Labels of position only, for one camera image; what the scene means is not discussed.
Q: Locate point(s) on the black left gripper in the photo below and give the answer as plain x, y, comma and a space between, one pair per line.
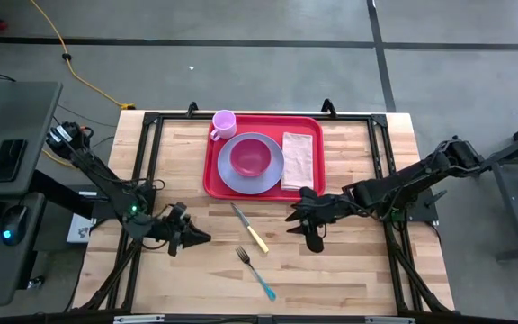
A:
175, 229

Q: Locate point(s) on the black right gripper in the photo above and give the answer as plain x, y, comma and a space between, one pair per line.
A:
317, 211

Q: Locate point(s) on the beige cloth napkin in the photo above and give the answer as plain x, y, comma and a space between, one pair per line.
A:
297, 162

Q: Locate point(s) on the lavender plastic plate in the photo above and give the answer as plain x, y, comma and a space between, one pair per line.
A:
241, 184

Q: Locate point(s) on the magenta plastic bowl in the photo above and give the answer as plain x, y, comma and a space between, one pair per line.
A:
250, 157

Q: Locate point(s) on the pale pink mug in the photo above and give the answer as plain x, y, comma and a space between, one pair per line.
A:
223, 126

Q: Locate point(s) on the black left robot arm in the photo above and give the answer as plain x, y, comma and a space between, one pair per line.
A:
101, 177

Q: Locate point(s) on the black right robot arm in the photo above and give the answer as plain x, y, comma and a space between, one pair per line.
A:
398, 184

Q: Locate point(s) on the red plastic tray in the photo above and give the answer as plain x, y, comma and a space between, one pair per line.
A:
259, 123

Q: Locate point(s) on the white printed box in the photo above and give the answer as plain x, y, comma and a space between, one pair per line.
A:
79, 230

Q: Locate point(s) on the black table clamp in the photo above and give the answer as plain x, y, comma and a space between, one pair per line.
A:
192, 108
328, 107

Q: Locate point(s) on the desk caster wheel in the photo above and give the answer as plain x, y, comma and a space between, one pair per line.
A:
36, 282

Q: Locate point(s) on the black computer mouse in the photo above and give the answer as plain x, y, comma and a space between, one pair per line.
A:
14, 225

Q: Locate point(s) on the black smartphone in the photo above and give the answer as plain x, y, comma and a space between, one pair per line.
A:
8, 159

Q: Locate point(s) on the grey desk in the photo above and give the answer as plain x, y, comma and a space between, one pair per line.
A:
16, 117

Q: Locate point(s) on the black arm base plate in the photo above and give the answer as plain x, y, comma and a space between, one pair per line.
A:
421, 212
106, 211

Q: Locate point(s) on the silver metal bracket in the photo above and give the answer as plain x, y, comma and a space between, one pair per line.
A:
137, 319
389, 320

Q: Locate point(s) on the black aluminium table frame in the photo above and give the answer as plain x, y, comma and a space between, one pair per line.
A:
178, 116

